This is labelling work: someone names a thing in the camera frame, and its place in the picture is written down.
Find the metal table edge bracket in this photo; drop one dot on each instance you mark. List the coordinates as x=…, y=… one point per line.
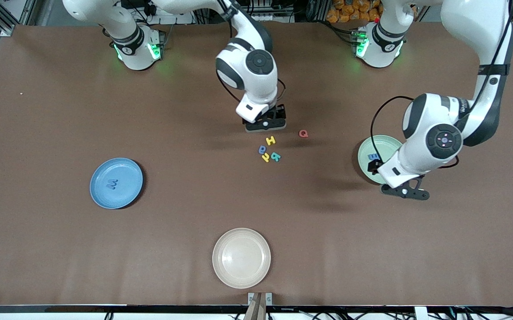
x=251, y=298

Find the white power strip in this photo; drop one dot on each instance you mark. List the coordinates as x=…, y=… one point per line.
x=178, y=18

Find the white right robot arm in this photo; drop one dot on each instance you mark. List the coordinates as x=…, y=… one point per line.
x=256, y=84

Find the orange bags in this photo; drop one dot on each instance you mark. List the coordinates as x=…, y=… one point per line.
x=354, y=11

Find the red uppercase letter Q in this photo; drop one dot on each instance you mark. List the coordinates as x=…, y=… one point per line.
x=303, y=133

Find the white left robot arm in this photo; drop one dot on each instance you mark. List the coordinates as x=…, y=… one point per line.
x=434, y=129

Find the yellow lowercase letter h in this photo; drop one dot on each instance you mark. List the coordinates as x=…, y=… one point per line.
x=265, y=157

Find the green plate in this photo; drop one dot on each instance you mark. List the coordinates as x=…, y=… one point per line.
x=383, y=146

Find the teal uppercase letter R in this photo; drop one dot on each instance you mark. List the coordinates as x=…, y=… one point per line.
x=275, y=156

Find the blue lowercase letter m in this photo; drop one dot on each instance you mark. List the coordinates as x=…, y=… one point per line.
x=373, y=156

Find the beige plate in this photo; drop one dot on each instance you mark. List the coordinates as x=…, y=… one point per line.
x=241, y=258

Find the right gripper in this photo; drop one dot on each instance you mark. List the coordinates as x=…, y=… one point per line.
x=279, y=110

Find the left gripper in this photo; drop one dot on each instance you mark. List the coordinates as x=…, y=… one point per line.
x=375, y=166

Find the blue plate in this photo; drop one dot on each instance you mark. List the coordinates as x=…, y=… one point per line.
x=116, y=195

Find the blue uppercase letter W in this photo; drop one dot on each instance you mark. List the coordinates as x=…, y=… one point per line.
x=113, y=183

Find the yellow uppercase letter H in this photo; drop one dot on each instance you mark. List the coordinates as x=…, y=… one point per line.
x=270, y=141

